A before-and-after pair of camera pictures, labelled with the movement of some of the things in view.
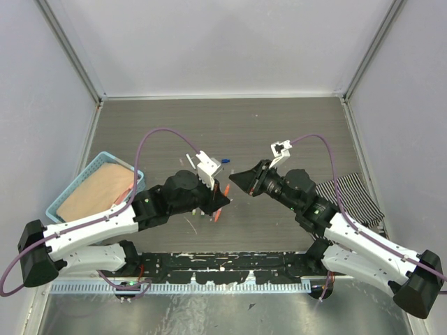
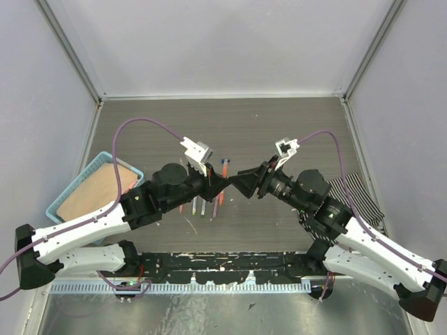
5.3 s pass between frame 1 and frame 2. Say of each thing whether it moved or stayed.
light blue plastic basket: stayed
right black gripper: stayed
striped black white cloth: stayed
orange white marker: moved
